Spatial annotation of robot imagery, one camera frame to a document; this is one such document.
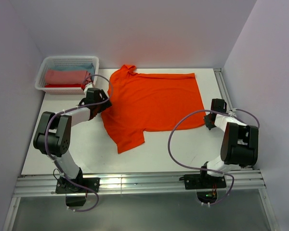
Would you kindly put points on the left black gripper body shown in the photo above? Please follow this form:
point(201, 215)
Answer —
point(103, 106)

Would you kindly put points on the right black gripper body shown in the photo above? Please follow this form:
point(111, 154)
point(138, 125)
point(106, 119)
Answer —
point(208, 123)

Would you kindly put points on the orange t-shirt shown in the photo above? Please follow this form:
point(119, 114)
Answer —
point(149, 102)

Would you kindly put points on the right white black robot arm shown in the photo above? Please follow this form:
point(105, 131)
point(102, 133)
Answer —
point(239, 147)

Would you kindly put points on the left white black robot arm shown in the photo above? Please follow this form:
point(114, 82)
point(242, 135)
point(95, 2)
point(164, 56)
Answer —
point(52, 137)

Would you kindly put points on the rolled red t-shirt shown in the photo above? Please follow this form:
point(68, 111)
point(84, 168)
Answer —
point(68, 85)

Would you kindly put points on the rolled light blue t-shirt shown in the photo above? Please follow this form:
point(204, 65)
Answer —
point(89, 67)

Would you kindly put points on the rolled pink t-shirt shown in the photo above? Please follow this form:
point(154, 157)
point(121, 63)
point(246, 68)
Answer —
point(76, 77)

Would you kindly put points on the white plastic mesh basket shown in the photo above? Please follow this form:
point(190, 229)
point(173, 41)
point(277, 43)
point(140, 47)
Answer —
point(53, 61)

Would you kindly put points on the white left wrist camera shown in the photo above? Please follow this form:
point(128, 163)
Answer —
point(87, 86)

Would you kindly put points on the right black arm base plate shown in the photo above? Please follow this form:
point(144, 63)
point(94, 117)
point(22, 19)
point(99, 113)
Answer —
point(199, 181)

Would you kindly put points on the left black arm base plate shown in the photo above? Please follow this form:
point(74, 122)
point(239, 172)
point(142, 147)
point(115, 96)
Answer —
point(65, 187)

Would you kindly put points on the aluminium front rail frame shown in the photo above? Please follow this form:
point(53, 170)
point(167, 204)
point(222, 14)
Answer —
point(42, 186)

